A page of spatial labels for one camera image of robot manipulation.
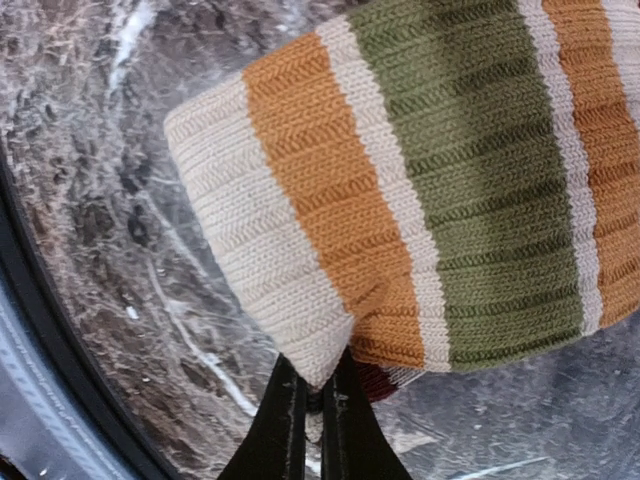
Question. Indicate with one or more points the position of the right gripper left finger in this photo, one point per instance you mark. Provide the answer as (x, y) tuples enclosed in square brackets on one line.
[(275, 446)]

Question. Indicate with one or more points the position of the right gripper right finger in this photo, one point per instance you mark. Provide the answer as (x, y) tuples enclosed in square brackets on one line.
[(353, 444)]

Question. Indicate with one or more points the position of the beige striped sock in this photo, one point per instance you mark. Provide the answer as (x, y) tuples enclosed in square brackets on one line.
[(432, 185)]

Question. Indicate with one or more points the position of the black front rail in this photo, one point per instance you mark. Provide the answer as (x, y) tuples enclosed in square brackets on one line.
[(49, 324)]

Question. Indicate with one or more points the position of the white slotted cable duct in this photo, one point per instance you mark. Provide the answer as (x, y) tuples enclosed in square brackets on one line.
[(43, 431)]

